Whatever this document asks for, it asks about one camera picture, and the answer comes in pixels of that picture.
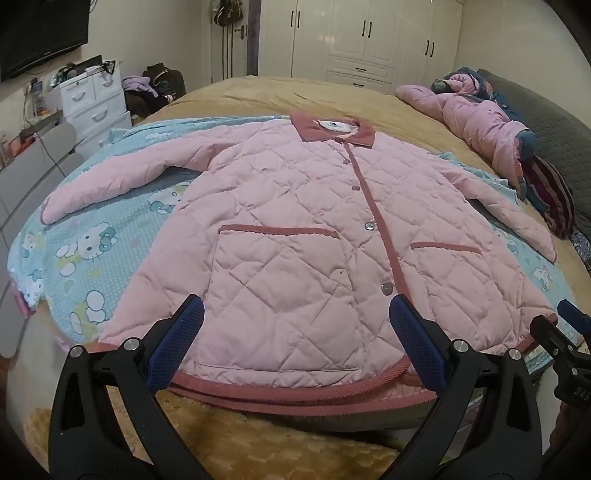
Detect pink crumpled comforter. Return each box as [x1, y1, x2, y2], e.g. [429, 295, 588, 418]
[395, 68, 537, 200]

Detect black bag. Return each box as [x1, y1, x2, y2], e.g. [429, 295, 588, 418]
[141, 63, 187, 101]

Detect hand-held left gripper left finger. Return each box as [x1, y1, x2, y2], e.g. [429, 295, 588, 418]
[48, 294, 213, 480]

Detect bed with tan bedspread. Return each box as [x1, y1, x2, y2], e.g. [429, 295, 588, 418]
[7, 75, 591, 480]

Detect striped dark garment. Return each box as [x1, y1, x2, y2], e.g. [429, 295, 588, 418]
[521, 156, 578, 239]

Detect black cable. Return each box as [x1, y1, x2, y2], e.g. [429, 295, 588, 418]
[27, 117, 77, 178]

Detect blue cartoon cat blanket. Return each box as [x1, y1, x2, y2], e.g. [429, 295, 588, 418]
[7, 116, 580, 374]

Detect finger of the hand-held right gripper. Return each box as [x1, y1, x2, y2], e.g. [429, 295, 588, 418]
[529, 315, 591, 409]
[557, 300, 591, 334]

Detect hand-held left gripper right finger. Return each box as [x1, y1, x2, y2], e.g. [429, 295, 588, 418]
[389, 294, 543, 480]

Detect white wardrobe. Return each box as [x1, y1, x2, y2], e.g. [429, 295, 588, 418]
[257, 0, 465, 96]

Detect hanging dark bags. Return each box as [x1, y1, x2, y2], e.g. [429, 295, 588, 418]
[215, 0, 245, 27]

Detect black wall television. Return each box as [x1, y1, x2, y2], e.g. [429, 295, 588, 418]
[0, 0, 90, 84]

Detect room door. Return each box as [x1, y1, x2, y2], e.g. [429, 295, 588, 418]
[210, 0, 260, 85]

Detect white drawer cabinet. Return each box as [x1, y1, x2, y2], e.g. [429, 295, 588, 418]
[48, 69, 133, 158]

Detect purple cloth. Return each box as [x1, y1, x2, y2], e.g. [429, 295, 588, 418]
[121, 75, 160, 99]

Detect grey quilted headboard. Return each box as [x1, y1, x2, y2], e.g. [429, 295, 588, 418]
[477, 68, 591, 234]

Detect grey chair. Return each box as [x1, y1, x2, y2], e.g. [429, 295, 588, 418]
[0, 122, 85, 259]

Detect pink quilted jacket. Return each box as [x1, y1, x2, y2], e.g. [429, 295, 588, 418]
[41, 111, 559, 415]

